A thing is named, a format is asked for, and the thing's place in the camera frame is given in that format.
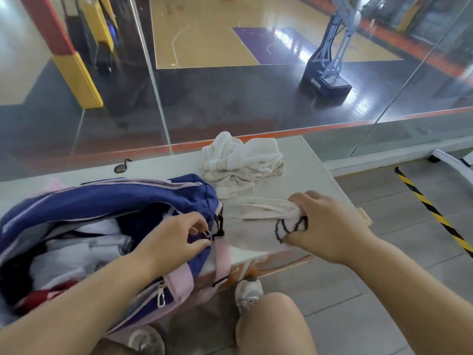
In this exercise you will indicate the person's right hand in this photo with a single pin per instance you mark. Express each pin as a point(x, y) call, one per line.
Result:
point(332, 229)

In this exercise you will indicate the person's left hand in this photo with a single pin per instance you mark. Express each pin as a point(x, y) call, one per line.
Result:
point(168, 243)

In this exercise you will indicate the person's right thumb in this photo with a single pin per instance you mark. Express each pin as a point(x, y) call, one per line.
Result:
point(293, 238)

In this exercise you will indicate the person's left thumb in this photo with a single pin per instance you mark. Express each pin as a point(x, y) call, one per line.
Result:
point(199, 246)

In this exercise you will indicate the white sock with black pattern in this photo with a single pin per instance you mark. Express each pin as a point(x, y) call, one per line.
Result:
point(258, 210)

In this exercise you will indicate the blue and pink duffel bag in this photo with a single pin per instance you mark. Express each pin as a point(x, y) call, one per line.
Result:
point(111, 201)

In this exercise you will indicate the person's right forearm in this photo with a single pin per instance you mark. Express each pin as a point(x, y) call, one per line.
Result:
point(417, 299)

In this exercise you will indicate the person's left forearm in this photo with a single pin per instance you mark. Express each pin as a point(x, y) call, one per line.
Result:
point(70, 310)

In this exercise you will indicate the person's white right shoe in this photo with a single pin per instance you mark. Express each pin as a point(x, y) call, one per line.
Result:
point(248, 292)

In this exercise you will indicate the person's white shoe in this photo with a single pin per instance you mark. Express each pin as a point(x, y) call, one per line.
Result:
point(248, 292)
point(147, 342)

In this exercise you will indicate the person's right leg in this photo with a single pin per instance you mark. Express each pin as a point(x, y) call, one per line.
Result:
point(273, 325)

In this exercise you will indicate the person's leg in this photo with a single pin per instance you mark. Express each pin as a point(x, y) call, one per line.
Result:
point(273, 325)
point(111, 347)

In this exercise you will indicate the crumpled white towel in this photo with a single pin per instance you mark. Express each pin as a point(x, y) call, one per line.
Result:
point(240, 162)

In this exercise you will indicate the person's white left shoe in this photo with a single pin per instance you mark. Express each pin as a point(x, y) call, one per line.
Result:
point(147, 342)

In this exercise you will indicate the white clothing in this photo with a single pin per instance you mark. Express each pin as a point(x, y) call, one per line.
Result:
point(74, 255)

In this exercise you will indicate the person's left leg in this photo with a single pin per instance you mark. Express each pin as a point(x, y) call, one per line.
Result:
point(111, 347)

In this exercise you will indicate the red and white garment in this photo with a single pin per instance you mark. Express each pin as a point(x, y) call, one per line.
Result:
point(40, 295)

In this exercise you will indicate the basketball hoop stand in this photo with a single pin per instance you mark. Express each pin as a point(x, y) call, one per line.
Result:
point(327, 70)

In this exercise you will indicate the red and yellow padded pillar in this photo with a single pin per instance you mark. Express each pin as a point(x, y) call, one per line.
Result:
point(74, 70)

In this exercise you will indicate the white tube frame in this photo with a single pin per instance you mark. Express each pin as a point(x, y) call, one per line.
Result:
point(449, 160)

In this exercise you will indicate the yellow wall pad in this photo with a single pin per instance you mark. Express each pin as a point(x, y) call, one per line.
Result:
point(408, 18)

